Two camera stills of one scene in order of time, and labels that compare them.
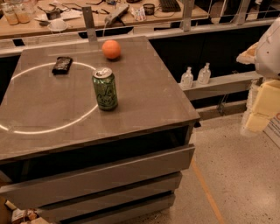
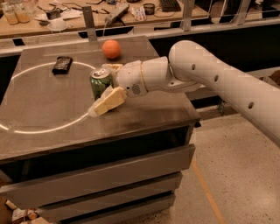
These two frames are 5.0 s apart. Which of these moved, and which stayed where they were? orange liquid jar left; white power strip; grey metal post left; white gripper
Moved: white gripper
Stayed: grey metal post left; white power strip; orange liquid jar left
